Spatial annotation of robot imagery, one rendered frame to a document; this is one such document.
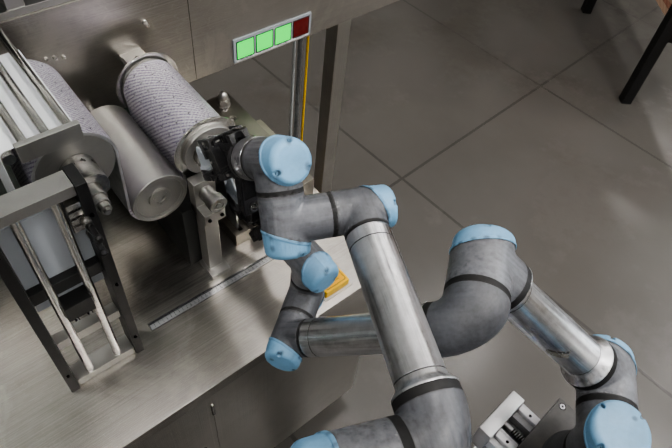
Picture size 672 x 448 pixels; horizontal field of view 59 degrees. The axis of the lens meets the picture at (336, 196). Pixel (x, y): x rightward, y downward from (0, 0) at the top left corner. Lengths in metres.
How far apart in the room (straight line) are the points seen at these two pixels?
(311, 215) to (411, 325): 0.23
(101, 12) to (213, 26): 0.29
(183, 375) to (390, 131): 2.11
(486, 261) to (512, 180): 2.07
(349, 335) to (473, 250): 0.27
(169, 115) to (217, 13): 0.37
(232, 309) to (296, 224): 0.53
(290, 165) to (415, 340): 0.31
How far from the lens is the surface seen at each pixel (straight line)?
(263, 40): 1.64
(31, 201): 0.95
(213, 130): 1.21
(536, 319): 1.19
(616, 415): 1.31
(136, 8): 1.41
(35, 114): 1.06
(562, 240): 2.95
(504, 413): 1.53
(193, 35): 1.51
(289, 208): 0.92
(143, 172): 1.24
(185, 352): 1.37
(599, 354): 1.33
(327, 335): 1.15
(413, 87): 3.49
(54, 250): 1.08
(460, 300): 1.02
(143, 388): 1.35
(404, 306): 0.85
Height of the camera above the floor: 2.12
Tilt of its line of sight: 49 degrees down
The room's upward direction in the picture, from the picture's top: 7 degrees clockwise
